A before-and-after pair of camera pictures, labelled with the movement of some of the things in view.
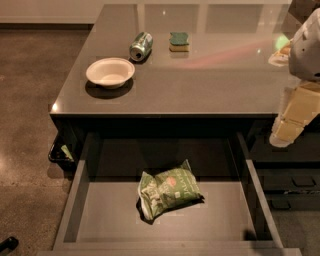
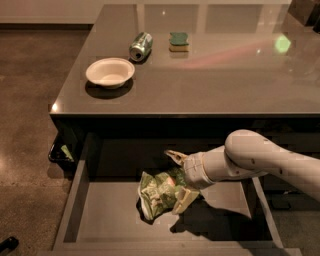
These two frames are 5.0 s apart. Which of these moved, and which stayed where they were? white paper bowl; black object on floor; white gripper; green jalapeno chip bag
Moved: white gripper
Stayed: white paper bowl; green jalapeno chip bag; black object on floor
